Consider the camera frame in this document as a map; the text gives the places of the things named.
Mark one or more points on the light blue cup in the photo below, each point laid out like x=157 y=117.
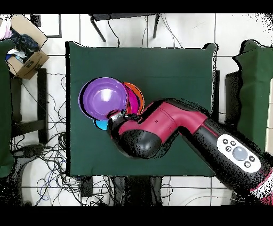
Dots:
x=101 y=124

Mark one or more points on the purple bowl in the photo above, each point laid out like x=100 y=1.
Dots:
x=102 y=98

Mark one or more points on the large pink bowl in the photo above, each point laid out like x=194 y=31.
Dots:
x=133 y=100

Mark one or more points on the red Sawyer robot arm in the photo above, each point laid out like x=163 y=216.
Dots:
x=174 y=125

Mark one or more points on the large orange bowl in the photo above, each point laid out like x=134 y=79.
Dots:
x=137 y=93

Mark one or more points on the dark green tablecloth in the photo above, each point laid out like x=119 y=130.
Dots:
x=128 y=64

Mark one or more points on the black power strip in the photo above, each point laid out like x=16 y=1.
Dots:
x=86 y=187

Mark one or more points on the black floor equipment with knob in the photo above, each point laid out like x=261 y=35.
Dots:
x=32 y=150

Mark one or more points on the cardboard box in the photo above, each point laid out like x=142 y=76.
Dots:
x=32 y=64

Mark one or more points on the black metal stand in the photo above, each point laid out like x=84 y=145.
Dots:
x=119 y=16

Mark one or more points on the green covered side table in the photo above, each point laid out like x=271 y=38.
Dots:
x=4 y=106
x=256 y=85

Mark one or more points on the dark blue clothes bundle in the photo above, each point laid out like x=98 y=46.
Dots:
x=25 y=42

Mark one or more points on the pale pink cloth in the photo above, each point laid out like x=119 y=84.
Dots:
x=4 y=29

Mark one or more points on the black metal frame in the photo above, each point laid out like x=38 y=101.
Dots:
x=42 y=96

